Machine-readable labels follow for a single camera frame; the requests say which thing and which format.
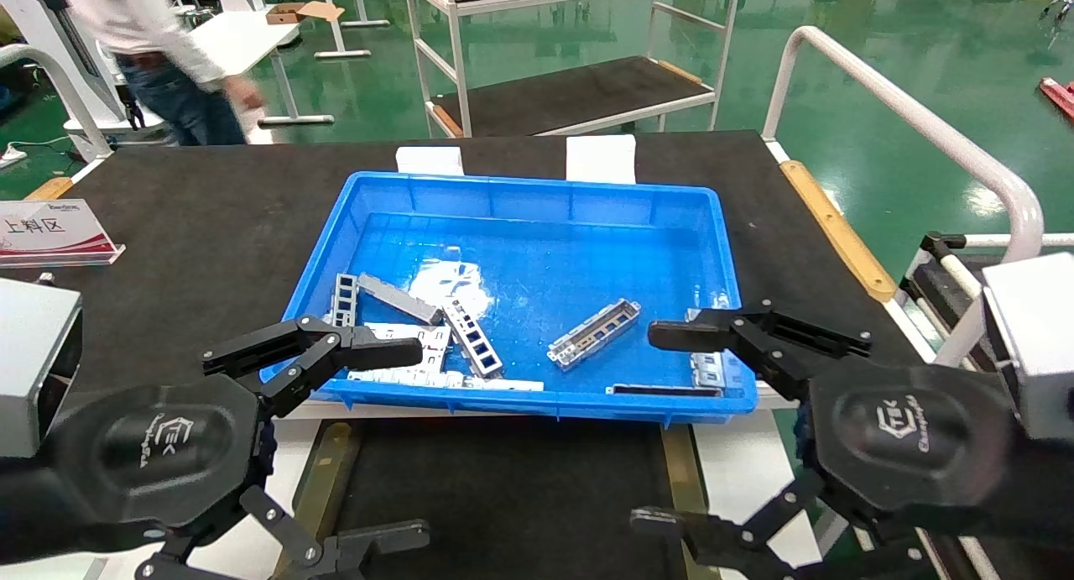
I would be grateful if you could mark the white frame cart black shelves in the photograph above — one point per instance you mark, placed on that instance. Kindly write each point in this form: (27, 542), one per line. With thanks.
(579, 93)

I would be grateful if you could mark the long wooden edge strip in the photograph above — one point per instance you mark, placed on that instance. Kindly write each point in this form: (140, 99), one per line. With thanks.
(835, 227)

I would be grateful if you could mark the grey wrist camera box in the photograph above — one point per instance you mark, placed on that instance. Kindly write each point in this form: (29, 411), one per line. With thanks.
(1036, 345)
(33, 362)

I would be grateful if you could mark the white table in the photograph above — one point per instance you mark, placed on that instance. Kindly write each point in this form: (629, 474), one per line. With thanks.
(243, 34)

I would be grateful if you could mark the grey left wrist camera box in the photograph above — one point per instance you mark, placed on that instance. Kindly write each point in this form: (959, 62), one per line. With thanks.
(33, 362)

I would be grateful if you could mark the dark thin metal bar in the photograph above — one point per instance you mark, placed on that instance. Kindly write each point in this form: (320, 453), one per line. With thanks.
(663, 389)

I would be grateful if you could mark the small white paper label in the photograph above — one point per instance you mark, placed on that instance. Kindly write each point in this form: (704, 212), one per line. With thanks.
(430, 160)

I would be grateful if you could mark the metal part with dark slots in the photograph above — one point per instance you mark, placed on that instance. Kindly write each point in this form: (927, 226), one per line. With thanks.
(471, 338)

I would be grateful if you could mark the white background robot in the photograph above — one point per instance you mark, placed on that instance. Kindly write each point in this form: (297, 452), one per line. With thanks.
(50, 51)

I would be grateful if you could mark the short wooden edge strip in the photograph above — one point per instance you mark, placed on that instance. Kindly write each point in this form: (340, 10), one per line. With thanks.
(49, 189)

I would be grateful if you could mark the blue plastic tray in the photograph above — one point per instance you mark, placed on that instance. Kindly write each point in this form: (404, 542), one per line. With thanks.
(570, 244)

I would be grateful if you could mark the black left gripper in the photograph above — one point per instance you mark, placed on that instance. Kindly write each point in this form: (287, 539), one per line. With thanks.
(151, 454)

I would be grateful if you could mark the silver folded metal part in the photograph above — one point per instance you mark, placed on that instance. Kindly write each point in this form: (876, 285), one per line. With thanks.
(706, 370)

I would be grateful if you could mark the black container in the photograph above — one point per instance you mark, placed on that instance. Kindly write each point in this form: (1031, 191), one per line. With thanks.
(520, 488)

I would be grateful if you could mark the white power strip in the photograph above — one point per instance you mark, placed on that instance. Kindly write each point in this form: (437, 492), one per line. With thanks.
(12, 154)

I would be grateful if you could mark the grey ladder-shaped metal part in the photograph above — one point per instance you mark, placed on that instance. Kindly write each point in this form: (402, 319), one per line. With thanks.
(344, 299)

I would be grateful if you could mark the long thin silver strip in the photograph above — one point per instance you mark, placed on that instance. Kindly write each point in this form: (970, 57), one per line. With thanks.
(470, 383)

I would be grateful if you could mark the large white paper label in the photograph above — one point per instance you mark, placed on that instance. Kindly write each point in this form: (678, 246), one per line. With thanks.
(601, 159)

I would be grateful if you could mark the red floor object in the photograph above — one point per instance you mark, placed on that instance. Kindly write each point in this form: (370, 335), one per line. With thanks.
(1059, 97)

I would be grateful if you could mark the plain grey metal bar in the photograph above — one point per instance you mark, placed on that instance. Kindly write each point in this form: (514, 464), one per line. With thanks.
(398, 298)

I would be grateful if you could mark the red white desk sign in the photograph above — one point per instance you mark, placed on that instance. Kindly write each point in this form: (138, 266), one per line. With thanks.
(50, 232)

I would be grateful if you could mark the white curved railing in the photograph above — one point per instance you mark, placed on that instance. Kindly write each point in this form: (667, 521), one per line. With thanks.
(914, 118)
(50, 76)

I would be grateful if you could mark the person in blue jeans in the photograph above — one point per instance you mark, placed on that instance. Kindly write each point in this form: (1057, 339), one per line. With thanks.
(151, 26)

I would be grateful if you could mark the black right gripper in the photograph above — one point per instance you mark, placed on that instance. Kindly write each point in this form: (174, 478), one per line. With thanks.
(906, 433)

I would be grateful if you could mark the silver flat perforated plate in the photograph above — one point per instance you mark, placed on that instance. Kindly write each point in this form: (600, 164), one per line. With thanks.
(432, 345)

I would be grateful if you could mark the grey slotted metal part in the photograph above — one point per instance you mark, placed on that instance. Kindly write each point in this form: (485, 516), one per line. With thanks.
(594, 334)

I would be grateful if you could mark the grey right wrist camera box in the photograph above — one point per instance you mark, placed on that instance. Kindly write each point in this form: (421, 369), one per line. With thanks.
(1036, 345)

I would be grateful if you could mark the open cardboard box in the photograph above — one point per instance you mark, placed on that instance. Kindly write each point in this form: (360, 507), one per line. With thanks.
(294, 12)

